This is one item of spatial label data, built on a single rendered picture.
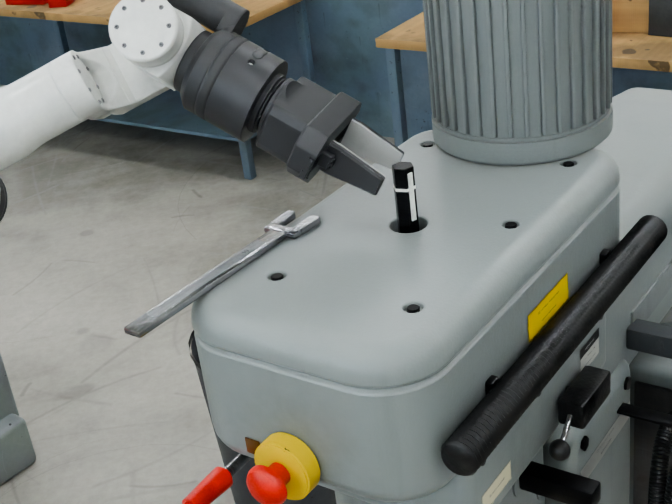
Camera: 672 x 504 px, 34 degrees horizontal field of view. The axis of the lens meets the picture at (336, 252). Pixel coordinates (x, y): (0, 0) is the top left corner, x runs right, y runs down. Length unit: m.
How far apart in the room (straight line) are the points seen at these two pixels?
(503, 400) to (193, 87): 0.40
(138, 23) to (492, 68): 0.36
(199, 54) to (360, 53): 5.33
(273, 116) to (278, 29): 5.65
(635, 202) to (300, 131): 0.53
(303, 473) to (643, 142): 0.80
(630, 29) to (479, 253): 4.06
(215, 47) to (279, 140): 0.11
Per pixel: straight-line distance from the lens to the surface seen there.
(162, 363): 4.56
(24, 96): 1.10
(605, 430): 1.35
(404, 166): 1.04
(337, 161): 1.02
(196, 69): 1.04
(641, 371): 1.51
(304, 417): 0.95
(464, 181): 1.15
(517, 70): 1.14
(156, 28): 1.04
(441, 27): 1.17
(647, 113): 1.67
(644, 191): 1.43
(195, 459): 3.99
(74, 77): 1.08
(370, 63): 6.35
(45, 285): 5.41
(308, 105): 1.04
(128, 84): 1.14
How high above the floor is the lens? 2.36
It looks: 27 degrees down
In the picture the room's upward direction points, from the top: 7 degrees counter-clockwise
